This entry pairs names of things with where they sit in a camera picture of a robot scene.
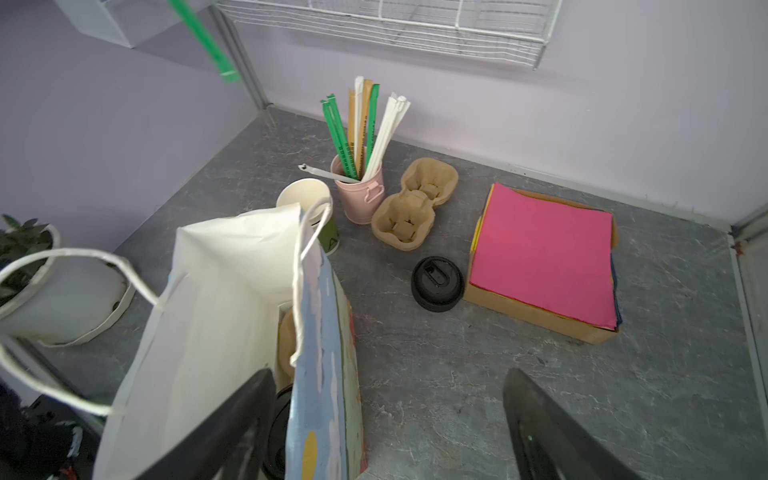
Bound single cardboard cup carrier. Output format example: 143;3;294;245
277;309;297;379

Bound wide white wire basket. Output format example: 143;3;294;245
216;0;562;70

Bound pink utensil holder cup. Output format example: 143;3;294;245
334;168;385;225

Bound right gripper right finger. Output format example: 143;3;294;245
503;368;639;479

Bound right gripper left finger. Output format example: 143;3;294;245
139;368;276;479

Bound pink napkin stack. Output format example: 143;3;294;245
469;182;619;331

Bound green stirrer sticks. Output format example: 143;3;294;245
321;79;380;181

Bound black coffee cup lid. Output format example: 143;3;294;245
262;385;292;480

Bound small white wire basket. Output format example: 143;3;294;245
54;0;181;48

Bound potted green plant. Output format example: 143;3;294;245
1;214;135;347

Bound green straw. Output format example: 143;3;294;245
168;0;241;83

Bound stack of green paper cups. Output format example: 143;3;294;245
275;178;341;256

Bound painted paper gift bag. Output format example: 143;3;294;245
1;199;366;479

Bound white wrapped straws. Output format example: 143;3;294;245
357;80;411;181

